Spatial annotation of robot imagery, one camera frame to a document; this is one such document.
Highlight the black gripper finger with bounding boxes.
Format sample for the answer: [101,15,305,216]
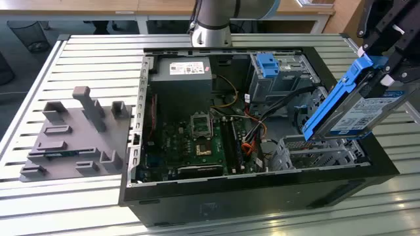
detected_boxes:
[381,11,420,87]
[356,0,395,59]

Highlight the hard disk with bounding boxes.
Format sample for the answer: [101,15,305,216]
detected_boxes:
[301,55,412,143]

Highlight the metal disk bay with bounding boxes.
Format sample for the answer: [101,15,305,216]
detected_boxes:
[277,134,365,171]

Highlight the black RAM slot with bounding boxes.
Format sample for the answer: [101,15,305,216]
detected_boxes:
[229,117,247,173]
[220,117,236,176]

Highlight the black expansion slot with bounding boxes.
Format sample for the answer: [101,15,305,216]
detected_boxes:
[176,165,225,177]

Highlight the blue drive carrier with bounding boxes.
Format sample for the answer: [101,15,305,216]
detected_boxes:
[256,53,280,78]

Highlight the grey metal drive cage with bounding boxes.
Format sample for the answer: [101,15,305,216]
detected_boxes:
[249,53,321,109]

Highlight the black case fan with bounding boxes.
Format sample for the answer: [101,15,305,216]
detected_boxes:
[293,87,329,135]

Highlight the black power supply unit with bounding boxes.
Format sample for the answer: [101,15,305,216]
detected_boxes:
[149,57,213,117]

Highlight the CPU socket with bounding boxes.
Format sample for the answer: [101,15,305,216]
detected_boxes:
[189,112,215,138]

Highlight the green motherboard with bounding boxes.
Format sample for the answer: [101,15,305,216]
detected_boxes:
[144,108,263,182]

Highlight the black office chair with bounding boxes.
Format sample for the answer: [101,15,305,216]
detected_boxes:
[84,20,121,35]

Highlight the black PC case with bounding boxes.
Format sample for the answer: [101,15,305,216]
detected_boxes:
[119,46,400,228]

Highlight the wooden desk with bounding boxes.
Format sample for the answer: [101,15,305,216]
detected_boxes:
[0,0,361,35]

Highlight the grey parts rack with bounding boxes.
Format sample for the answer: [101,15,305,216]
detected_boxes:
[19,86,133,183]

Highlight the black mesh waste bin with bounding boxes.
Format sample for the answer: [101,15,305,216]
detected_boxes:
[7,20,51,53]

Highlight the black sleeved cable bundle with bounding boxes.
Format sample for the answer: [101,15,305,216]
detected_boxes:
[259,86,316,117]

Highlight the black flat cable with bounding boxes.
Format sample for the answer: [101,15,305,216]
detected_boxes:
[261,92,315,121]

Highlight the yellow wires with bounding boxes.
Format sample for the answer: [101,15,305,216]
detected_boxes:
[211,73,240,109]

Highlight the thin orange wires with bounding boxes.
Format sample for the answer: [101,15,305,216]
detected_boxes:
[244,120,269,146]

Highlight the orange data wire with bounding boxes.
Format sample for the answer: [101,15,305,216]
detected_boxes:
[241,144,264,157]

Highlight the red thin wire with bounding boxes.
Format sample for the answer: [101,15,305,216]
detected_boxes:
[148,94,159,146]

